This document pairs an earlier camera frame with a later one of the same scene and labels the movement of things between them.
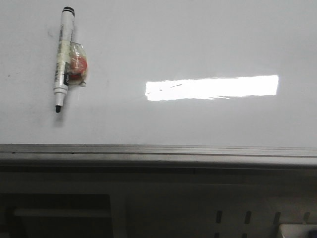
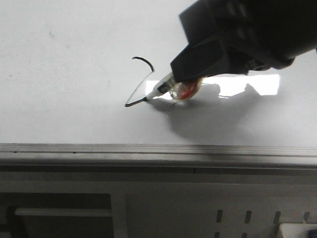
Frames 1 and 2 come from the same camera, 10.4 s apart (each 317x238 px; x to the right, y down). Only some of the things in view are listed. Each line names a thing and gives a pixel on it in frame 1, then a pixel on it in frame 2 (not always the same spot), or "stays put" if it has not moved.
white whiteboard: x=214 y=73 stays put
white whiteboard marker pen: x=64 y=54 → x=163 y=87
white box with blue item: x=298 y=230 stays put
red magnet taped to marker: x=76 y=67 → x=185 y=90
